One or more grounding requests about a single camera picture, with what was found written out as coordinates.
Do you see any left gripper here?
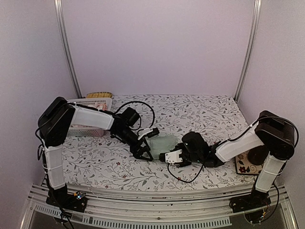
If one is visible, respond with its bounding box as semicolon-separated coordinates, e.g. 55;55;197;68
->
116;127;154;161

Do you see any green towel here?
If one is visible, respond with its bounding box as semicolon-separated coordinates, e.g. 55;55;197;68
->
147;135;178;160

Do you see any orange patterned towel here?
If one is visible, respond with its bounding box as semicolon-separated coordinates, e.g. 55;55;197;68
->
95;103;108;111

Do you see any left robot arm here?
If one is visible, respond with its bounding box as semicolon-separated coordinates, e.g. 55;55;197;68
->
35;97;160;207

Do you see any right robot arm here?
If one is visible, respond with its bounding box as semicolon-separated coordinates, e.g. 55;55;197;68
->
159;110;299;208

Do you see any dark cylinder roll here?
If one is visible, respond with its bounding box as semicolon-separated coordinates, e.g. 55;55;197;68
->
247;145;269;166

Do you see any floral tablecloth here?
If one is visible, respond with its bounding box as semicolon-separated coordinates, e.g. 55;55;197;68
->
50;95;255;192

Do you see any white plastic basket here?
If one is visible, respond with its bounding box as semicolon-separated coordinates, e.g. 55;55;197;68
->
67;98;112;137

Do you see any floral ceramic tray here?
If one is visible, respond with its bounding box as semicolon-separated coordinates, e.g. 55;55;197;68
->
235;150;263;175

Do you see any woven straw brush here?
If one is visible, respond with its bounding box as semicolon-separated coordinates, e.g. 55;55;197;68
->
86;92;112;98

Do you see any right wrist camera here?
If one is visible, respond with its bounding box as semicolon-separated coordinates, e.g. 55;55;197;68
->
182;132;209;156

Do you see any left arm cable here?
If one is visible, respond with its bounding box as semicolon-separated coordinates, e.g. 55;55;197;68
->
114;101;156;134

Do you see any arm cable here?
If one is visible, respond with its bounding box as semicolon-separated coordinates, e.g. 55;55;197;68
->
166;116;300;184
114;101;156;134

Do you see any metal front rail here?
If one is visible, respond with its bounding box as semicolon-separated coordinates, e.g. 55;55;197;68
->
20;185;298;229

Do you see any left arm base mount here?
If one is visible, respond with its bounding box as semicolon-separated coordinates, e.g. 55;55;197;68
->
46;187;88;213

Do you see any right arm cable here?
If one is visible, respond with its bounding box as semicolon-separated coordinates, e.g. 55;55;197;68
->
166;116;300;184

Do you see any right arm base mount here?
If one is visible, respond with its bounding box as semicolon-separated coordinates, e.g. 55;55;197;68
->
229;190;271;213

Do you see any right metal frame post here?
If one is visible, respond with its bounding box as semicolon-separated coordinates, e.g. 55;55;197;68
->
234;0;262;103

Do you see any metal frame post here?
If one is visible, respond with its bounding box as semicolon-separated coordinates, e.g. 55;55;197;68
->
234;0;262;103
54;0;82;98

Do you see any left metal frame post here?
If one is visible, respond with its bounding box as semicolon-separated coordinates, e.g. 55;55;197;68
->
54;0;82;98

